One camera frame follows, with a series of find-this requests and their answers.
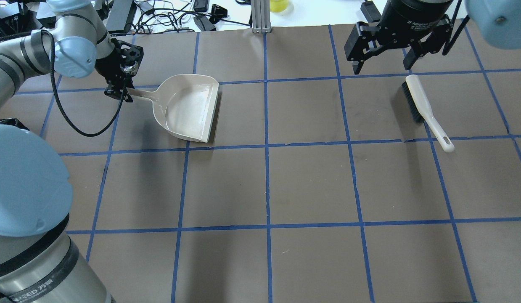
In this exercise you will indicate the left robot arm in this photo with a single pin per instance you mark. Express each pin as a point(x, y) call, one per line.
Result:
point(39, 262)

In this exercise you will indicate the beige dustpan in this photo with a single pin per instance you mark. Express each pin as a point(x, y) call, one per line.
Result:
point(184, 105)

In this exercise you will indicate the yellow tape roll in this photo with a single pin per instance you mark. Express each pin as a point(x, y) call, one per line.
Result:
point(278, 5)

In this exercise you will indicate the aluminium frame post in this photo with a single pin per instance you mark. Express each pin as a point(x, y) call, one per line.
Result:
point(261, 16)

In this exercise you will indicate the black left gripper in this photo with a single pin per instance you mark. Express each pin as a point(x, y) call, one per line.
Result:
point(105, 67)

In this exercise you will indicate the white hand brush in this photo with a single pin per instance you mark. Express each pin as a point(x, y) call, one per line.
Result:
point(422, 112)

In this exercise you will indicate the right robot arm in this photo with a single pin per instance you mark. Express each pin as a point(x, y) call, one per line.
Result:
point(499, 22)

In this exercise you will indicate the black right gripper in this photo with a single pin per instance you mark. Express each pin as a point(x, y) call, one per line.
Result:
point(413, 19)

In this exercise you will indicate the black power adapter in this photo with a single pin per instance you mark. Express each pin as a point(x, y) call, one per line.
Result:
point(370, 11)

